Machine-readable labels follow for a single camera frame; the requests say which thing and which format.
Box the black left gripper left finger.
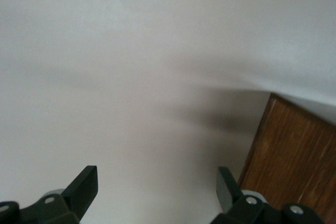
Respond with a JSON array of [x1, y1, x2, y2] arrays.
[[18, 165, 99, 224]]

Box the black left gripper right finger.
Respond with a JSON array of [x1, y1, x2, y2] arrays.
[[214, 166, 283, 224]]

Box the dark red wooden cabinet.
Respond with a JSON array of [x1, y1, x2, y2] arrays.
[[238, 92, 336, 224]]

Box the brown table cloth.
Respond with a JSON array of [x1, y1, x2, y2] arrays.
[[0, 0, 336, 224]]

